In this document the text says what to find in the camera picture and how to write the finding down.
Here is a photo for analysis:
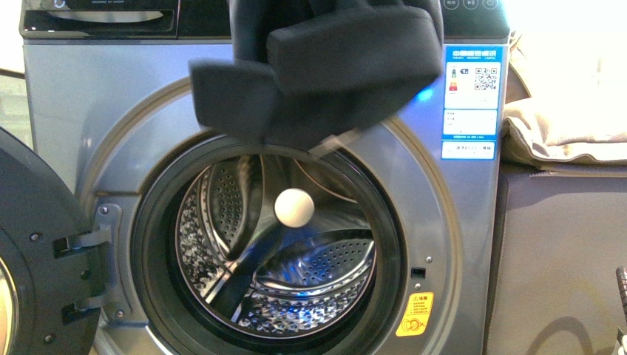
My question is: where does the dark navy garment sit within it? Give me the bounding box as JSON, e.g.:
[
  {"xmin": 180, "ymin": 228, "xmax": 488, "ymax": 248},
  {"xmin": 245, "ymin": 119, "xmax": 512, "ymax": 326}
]
[{"xmin": 189, "ymin": 1, "xmax": 444, "ymax": 151}]

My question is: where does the grey front-load washing machine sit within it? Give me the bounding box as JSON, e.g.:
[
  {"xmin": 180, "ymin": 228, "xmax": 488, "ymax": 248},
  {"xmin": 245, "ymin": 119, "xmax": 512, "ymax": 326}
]
[{"xmin": 19, "ymin": 1, "xmax": 509, "ymax": 354}]

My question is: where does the washing machine door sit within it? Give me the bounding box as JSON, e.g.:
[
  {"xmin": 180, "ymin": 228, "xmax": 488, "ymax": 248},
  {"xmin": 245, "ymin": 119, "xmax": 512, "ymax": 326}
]
[{"xmin": 1, "ymin": 130, "xmax": 104, "ymax": 354}]

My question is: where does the white drum centre cap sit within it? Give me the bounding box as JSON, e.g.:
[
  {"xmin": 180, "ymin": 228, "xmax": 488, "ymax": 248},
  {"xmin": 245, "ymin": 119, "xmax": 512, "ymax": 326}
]
[{"xmin": 274, "ymin": 188, "xmax": 315, "ymax": 228}]

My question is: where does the orange warning sticker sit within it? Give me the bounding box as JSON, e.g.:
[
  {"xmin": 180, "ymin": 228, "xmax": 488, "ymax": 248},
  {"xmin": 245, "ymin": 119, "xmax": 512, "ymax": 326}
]
[{"xmin": 395, "ymin": 292, "xmax": 435, "ymax": 337}]

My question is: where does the blue energy label sticker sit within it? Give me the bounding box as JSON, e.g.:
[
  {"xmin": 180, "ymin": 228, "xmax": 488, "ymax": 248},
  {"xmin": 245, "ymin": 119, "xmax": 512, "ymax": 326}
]
[{"xmin": 441, "ymin": 44, "xmax": 504, "ymax": 160}]

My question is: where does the beige cushion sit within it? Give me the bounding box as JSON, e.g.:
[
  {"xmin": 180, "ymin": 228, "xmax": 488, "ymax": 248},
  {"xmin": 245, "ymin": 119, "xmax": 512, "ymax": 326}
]
[{"xmin": 501, "ymin": 31, "xmax": 626, "ymax": 170}]

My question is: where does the white woven laundry basket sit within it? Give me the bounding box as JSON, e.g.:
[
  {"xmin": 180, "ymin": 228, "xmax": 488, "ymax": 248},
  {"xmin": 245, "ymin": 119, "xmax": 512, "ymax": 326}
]
[{"xmin": 612, "ymin": 328, "xmax": 627, "ymax": 355}]

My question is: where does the dark wrapped basket handle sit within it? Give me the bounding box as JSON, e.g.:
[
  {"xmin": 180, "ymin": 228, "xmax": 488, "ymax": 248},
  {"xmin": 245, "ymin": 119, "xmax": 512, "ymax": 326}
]
[{"xmin": 615, "ymin": 267, "xmax": 627, "ymax": 318}]

